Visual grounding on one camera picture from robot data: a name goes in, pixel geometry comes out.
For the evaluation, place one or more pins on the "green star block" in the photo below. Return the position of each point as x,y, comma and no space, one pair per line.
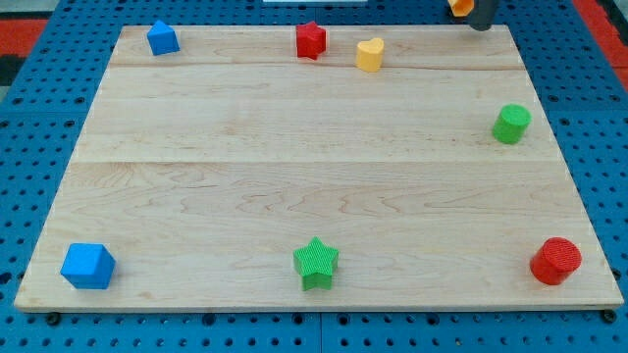
316,264

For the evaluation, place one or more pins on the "red cylinder block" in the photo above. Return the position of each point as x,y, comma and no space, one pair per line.
555,261

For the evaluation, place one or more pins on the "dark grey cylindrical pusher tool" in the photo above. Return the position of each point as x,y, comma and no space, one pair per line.
481,18

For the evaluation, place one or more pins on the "green cylinder block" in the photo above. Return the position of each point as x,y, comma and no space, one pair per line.
511,123

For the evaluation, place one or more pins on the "wooden board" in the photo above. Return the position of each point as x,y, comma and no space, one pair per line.
203,170

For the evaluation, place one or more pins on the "orange hexagon block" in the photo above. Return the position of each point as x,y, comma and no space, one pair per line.
461,8

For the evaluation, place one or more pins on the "yellow heart block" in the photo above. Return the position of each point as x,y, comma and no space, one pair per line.
369,54

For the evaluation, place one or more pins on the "blue cube block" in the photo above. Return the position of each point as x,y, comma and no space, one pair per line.
88,266

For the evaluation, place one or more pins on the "red star block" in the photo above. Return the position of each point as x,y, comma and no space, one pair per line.
311,40

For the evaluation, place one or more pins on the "small blue house block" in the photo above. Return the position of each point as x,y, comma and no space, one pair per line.
162,39

